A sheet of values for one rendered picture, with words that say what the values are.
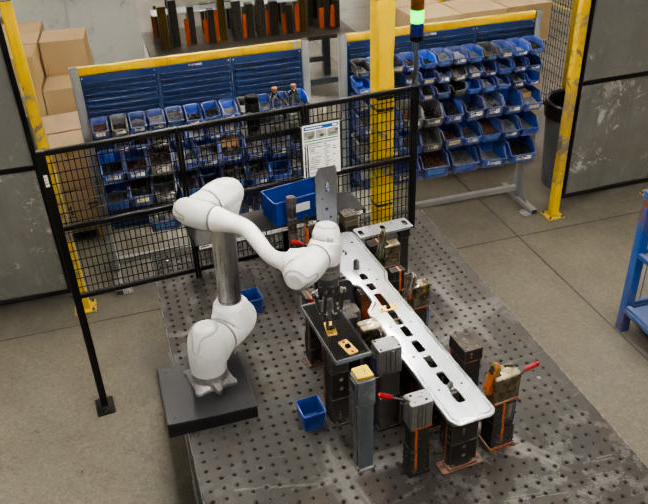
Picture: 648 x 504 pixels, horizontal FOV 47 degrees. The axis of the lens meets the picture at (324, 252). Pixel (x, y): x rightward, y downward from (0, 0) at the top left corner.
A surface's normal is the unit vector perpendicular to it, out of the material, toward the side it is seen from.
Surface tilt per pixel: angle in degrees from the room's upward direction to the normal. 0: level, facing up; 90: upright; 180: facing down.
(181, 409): 2
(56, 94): 90
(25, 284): 90
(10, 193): 90
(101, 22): 90
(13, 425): 0
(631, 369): 0
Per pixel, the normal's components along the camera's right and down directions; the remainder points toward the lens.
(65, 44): 0.22, 0.51
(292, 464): -0.04, -0.85
